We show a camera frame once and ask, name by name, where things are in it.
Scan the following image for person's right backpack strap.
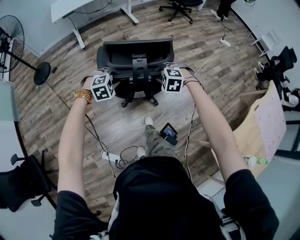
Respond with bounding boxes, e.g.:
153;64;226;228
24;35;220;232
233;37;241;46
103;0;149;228
203;194;246;240

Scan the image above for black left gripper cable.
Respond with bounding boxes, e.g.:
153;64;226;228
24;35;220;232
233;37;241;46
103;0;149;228
85;113;117;180

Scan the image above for person's right white shoe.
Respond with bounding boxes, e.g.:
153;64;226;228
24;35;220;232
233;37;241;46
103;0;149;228
143;115;155;128

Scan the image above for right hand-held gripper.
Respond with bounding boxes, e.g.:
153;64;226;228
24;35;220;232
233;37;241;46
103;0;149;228
161;61;196;94

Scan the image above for green bottle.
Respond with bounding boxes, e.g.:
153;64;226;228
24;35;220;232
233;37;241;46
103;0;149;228
248;156;270;166

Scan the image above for wooden bead bracelet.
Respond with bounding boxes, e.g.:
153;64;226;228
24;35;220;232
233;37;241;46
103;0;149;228
73;88;94;105

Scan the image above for light wooden table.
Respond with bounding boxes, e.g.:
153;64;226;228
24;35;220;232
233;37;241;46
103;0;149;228
188;79;288;186

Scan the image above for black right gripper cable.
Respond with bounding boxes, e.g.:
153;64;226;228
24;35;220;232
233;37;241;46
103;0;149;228
184;76;205;184

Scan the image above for person's right forearm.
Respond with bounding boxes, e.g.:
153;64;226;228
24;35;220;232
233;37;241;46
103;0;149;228
184;78;249;183

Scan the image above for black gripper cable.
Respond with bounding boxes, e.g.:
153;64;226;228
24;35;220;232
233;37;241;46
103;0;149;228
85;113;117;180
184;76;205;184

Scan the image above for black mesh chair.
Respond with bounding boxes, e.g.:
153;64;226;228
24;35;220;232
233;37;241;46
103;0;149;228
96;37;176;109

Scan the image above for black standing fan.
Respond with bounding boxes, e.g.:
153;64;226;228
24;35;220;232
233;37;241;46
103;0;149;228
0;15;52;86

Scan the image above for person's white shoe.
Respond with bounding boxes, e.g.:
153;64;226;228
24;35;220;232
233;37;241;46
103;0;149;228
136;145;147;160
143;115;155;128

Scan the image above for black screen device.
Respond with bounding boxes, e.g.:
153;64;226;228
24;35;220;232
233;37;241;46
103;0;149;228
159;122;179;146

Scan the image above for person's black t-shirt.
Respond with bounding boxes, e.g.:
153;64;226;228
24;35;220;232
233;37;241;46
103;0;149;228
50;156;281;240

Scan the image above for white folding stool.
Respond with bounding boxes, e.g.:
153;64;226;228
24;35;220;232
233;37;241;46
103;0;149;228
251;30;282;57

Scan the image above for person's camouflage trousers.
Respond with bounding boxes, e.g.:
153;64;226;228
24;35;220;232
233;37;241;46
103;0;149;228
144;124;179;160

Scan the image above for person's left hand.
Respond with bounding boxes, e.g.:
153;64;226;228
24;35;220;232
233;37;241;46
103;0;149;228
82;78;94;91

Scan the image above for white desk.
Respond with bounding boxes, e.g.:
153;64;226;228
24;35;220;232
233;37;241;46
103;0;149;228
51;0;140;50

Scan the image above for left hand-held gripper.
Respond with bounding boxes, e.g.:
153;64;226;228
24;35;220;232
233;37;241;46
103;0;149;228
80;67;117;103

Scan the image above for person's left forearm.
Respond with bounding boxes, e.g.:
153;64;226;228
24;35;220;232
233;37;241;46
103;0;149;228
57;99;94;200

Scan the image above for black office chair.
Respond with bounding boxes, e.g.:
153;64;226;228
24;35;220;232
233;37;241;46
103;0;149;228
158;0;204;25
0;153;59;213
256;45;300;112

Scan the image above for person's backpack strap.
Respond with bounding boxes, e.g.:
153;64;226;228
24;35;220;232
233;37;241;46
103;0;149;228
90;191;122;240
203;194;246;240

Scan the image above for person's left backpack strap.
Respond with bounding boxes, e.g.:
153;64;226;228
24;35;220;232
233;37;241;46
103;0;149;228
90;191;122;240

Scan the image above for person's left white shoe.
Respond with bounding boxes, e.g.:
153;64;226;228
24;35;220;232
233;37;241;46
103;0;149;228
136;145;147;160

